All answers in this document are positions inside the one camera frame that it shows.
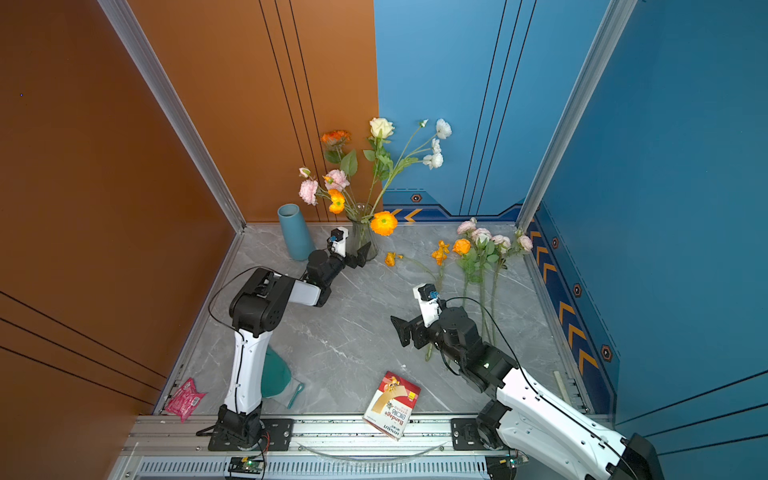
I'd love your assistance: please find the orange poppy flower stem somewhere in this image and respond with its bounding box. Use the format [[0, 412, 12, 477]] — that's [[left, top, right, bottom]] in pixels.
[[328, 189, 398, 236]]

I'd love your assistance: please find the clear glass vase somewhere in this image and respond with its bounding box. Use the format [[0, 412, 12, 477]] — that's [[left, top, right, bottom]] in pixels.
[[348, 203, 378, 262]]

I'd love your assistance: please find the teal cylindrical vase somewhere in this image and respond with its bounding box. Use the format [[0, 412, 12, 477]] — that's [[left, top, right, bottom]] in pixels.
[[277, 203, 315, 261]]

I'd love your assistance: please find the orange flower bunch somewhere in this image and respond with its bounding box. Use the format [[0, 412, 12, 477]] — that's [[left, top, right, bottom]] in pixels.
[[411, 240, 451, 365]]

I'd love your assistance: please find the yellow orange ranunculus stem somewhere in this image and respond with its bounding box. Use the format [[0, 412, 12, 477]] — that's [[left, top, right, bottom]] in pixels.
[[453, 238, 480, 297]]

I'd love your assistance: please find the pink peony flower stem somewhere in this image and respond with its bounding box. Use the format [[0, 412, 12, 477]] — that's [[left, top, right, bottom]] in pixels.
[[298, 167, 361, 221]]

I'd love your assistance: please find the orange gerbera flower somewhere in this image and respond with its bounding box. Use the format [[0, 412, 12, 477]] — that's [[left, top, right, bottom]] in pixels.
[[320, 130, 358, 209]]

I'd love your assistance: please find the white ranunculus flower stem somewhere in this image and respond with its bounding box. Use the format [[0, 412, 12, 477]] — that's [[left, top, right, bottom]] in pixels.
[[375, 119, 453, 209]]

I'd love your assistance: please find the cream white rose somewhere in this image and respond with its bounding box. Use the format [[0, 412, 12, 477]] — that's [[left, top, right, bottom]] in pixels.
[[363, 117, 398, 217]]

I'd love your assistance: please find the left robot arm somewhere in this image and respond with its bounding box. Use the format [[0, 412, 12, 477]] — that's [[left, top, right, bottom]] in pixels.
[[196, 228, 372, 451]]

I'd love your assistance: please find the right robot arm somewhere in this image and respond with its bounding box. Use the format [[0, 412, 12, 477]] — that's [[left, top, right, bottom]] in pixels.
[[391, 307, 664, 479]]

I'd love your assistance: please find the red and white box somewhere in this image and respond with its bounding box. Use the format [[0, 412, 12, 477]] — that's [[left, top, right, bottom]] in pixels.
[[363, 371, 421, 440]]

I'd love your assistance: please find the pink rose bunch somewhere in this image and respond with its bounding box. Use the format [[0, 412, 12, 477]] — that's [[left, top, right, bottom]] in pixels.
[[454, 218, 533, 345]]

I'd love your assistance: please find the green rubber glove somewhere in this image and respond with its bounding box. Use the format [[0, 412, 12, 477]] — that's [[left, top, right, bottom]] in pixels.
[[261, 347, 304, 409]]

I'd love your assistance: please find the right circuit board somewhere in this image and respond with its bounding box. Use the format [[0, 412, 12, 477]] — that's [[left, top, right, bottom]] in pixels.
[[484, 452, 529, 480]]

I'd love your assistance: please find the green circuit board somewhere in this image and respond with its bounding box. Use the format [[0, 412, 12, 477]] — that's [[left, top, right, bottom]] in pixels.
[[227, 456, 266, 480]]

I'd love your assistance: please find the pink snack packet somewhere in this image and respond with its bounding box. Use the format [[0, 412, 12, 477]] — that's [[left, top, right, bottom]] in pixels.
[[165, 378, 205, 423]]

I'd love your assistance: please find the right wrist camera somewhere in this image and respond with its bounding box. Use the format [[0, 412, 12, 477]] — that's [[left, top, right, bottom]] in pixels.
[[413, 283, 441, 328]]

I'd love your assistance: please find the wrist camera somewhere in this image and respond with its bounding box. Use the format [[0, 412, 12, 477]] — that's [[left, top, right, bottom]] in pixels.
[[327, 227, 349, 258], [413, 283, 441, 328]]

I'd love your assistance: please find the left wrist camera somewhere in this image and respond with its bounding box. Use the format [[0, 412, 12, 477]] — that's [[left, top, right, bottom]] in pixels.
[[327, 227, 349, 258]]

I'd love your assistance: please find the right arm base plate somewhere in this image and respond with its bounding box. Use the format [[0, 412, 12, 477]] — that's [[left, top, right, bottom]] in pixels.
[[450, 418, 505, 451]]

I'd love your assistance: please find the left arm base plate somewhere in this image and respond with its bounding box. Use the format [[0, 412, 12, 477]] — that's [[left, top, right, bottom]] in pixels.
[[208, 418, 294, 453]]

